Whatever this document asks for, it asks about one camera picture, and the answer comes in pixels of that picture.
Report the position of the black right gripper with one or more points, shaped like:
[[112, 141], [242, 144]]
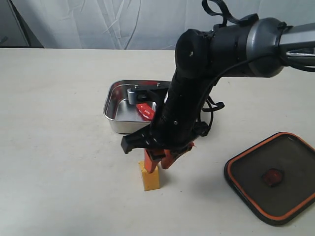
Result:
[[174, 125]]

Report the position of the yellow toy cheese block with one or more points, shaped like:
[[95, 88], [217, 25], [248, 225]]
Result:
[[150, 180]]

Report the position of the red toy sausage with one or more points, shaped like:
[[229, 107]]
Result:
[[146, 111]]

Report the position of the stainless steel lunch box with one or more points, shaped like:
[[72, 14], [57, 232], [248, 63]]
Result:
[[124, 118]]

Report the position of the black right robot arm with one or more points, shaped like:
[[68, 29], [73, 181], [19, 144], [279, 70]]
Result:
[[261, 48]]

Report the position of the white backdrop curtain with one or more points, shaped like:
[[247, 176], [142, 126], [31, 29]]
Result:
[[113, 24]]

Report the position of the dark stand behind table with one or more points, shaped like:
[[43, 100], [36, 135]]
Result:
[[14, 31]]

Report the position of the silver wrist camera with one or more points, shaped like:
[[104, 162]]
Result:
[[147, 93]]

